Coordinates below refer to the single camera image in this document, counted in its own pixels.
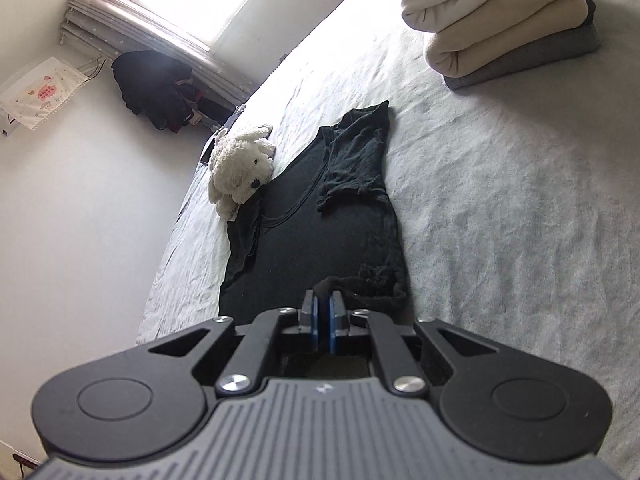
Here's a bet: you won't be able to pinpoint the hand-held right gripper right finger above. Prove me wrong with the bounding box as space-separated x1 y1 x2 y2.
325 287 501 401

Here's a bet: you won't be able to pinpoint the wall cables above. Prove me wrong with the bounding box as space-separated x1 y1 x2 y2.
75 57 108 83

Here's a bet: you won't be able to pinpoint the hanging dark clothes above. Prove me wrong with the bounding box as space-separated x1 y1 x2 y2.
111 50 208 133

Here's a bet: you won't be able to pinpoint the black T-shirt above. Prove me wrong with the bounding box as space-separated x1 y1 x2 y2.
218 101 408 331

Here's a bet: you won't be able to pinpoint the white printed wall hanging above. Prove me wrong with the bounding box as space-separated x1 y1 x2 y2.
0 56 90 133

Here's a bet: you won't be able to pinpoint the white plush dog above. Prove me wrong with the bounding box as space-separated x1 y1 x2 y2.
207 124 277 222

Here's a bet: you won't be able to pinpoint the beige folded garment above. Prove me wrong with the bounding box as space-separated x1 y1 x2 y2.
422 0 588 77

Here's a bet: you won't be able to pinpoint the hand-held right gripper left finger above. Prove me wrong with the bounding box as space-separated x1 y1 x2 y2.
148 289 321 401

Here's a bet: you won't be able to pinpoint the grey folded garment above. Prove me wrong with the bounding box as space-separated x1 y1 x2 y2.
442 0 601 92

